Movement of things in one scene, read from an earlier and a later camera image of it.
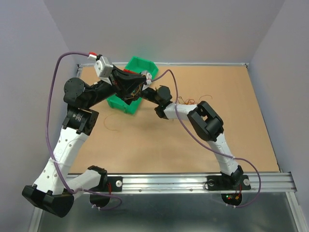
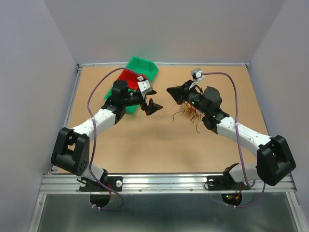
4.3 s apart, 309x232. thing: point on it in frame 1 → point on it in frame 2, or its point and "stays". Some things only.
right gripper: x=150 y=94 → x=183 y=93
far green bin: x=138 y=65 stays
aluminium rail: x=198 y=183 stays
